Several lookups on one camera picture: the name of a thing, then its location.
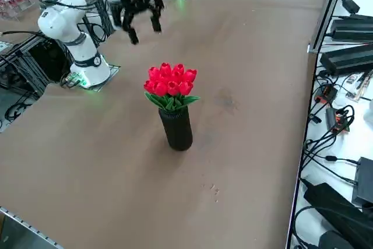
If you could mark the red tulip bouquet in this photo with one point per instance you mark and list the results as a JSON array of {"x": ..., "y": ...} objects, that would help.
[{"x": 170, "y": 82}]

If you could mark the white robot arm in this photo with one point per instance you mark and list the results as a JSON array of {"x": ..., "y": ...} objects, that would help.
[{"x": 64, "y": 27}]

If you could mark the black ribbed vase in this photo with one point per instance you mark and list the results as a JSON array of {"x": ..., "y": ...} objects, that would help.
[{"x": 177, "y": 129}]

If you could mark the orange black electronic device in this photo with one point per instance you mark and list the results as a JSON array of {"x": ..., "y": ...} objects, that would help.
[
  {"x": 326, "y": 93},
  {"x": 335, "y": 120}
]

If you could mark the small black power adapter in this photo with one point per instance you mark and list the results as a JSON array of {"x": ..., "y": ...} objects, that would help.
[{"x": 351, "y": 5}]

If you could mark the large ribbed black power brick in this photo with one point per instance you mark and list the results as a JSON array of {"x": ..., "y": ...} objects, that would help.
[{"x": 346, "y": 59}]

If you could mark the flat black power brick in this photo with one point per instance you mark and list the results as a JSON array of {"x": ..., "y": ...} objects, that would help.
[{"x": 352, "y": 30}]

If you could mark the long black power brick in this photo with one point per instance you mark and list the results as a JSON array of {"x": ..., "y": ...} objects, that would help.
[{"x": 329, "y": 199}]

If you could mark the black box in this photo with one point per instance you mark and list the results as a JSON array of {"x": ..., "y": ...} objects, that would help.
[{"x": 364, "y": 182}]

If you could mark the black aluminium frame stand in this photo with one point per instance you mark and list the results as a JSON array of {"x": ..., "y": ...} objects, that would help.
[{"x": 38, "y": 65}]

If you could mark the aluminium profile post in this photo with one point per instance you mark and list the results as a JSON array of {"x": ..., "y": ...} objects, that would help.
[{"x": 326, "y": 10}]

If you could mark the grey metal rail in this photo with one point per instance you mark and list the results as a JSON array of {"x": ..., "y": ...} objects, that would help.
[{"x": 23, "y": 222}]

